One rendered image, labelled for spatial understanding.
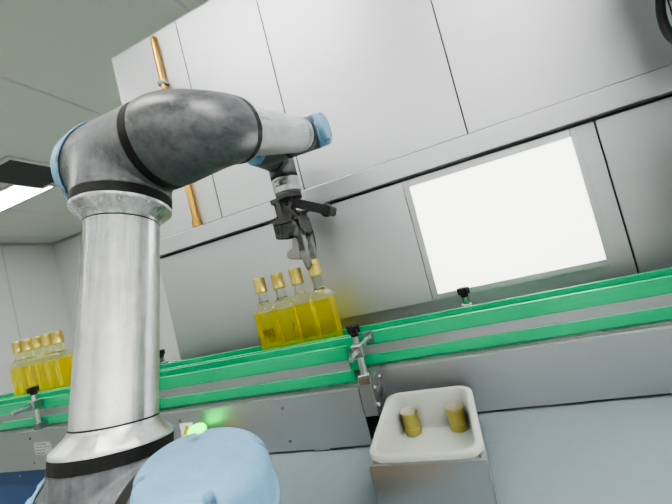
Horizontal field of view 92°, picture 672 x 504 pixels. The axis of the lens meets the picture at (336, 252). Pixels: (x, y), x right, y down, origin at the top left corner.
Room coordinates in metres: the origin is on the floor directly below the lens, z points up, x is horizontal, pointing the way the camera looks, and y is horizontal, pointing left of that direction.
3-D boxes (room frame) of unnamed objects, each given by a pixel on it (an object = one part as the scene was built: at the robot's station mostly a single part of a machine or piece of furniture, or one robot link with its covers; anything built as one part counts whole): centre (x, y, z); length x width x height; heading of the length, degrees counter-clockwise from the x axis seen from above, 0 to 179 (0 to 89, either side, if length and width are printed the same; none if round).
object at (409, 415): (0.69, -0.06, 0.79); 0.04 x 0.04 x 0.04
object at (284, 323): (0.92, 0.18, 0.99); 0.06 x 0.06 x 0.21; 73
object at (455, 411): (0.66, -0.15, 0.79); 0.04 x 0.04 x 0.04
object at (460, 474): (0.62, -0.09, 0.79); 0.27 x 0.17 x 0.08; 163
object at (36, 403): (1.00, 1.02, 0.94); 0.07 x 0.04 x 0.13; 163
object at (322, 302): (0.88, 0.07, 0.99); 0.06 x 0.06 x 0.21; 73
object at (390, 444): (0.60, -0.08, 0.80); 0.22 x 0.17 x 0.09; 163
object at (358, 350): (0.73, 0.00, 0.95); 0.17 x 0.03 x 0.12; 163
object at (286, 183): (0.89, 0.09, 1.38); 0.08 x 0.08 x 0.05
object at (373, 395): (0.74, -0.01, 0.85); 0.09 x 0.04 x 0.07; 163
